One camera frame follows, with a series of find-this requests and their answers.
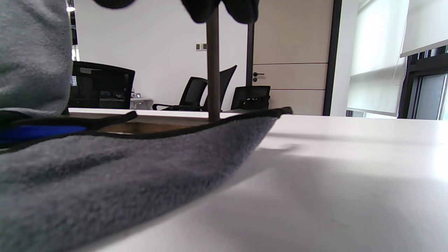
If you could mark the dark wooden hanging rack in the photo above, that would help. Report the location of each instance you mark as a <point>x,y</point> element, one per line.
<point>212,70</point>

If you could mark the person's right hand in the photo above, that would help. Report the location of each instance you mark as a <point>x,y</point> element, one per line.
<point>217,8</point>

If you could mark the black window frame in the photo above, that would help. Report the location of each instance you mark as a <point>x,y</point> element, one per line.
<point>407,87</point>

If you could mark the dark grey hand towel blue lining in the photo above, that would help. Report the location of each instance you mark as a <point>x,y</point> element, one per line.
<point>35,133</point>

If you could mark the black door frame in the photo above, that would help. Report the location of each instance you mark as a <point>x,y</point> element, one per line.
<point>331,56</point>

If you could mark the white side table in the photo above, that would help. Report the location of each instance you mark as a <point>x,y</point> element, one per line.
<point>141,102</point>

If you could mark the black tall back chair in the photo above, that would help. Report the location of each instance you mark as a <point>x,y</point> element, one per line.
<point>225,84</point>

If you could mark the white roller blind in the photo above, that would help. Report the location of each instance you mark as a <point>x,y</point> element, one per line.
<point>378,56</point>
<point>427,24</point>

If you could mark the grey hand towel green lining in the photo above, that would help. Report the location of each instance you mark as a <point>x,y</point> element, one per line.
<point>31,59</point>
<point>105,182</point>

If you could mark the grey wall switch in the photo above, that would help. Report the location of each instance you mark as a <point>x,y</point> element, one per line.
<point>200,46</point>

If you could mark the black office chair chrome base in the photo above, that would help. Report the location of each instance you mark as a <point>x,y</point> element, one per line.
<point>192,92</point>
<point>250,98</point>

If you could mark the ceiling lamp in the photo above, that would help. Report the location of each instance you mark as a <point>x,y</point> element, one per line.
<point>70,6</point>

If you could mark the black mesh office chair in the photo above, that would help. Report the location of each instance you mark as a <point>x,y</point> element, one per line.
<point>101,85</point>

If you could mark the beige wooden door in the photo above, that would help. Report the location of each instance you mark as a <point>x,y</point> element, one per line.
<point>294,52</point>

